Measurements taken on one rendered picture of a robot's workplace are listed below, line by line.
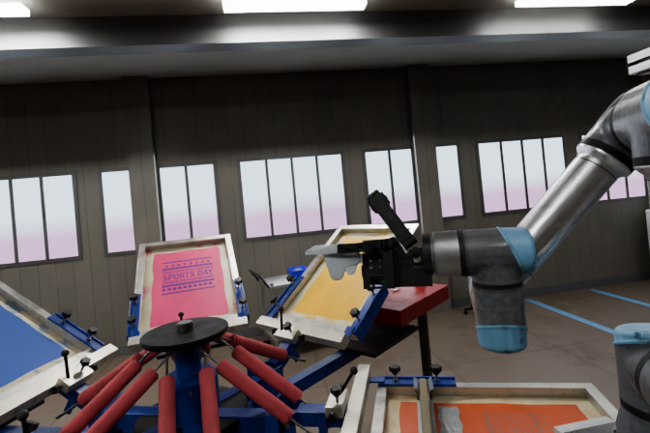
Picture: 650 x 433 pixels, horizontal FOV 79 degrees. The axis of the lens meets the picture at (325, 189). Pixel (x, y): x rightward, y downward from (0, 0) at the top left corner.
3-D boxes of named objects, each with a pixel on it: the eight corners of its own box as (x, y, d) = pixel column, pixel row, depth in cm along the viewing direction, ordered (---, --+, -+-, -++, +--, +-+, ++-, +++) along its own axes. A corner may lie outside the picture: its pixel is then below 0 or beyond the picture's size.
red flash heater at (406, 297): (390, 294, 290) (388, 277, 291) (450, 301, 260) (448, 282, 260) (337, 318, 245) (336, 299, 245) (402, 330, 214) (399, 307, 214)
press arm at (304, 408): (348, 418, 137) (347, 403, 137) (346, 428, 131) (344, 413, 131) (301, 417, 141) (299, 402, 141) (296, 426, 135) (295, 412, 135)
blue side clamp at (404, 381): (456, 393, 156) (454, 375, 156) (457, 400, 151) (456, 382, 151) (380, 392, 162) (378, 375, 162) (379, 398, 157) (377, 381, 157)
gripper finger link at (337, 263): (310, 283, 62) (365, 278, 65) (308, 245, 63) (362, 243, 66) (306, 281, 65) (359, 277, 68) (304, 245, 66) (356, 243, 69)
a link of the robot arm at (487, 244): (541, 284, 59) (535, 227, 59) (463, 286, 62) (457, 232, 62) (528, 273, 66) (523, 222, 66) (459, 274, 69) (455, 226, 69)
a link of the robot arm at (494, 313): (519, 331, 70) (514, 269, 70) (536, 358, 59) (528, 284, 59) (472, 331, 72) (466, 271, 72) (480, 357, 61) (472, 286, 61)
